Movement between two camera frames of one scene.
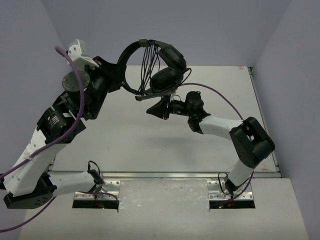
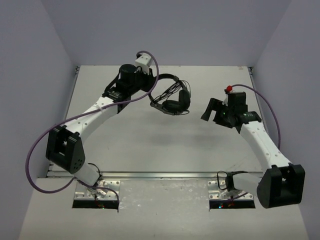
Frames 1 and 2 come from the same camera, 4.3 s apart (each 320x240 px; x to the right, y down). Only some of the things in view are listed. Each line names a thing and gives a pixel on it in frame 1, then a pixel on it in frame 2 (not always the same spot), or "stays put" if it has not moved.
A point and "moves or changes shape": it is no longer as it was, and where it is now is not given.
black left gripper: [105, 69] to [149, 80]
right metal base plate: [217, 190] stays put
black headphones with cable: [163, 69] moves or changes shape
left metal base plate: [111, 192] stays put
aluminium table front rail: [160, 175] stays put
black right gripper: [161, 109] to [217, 104]
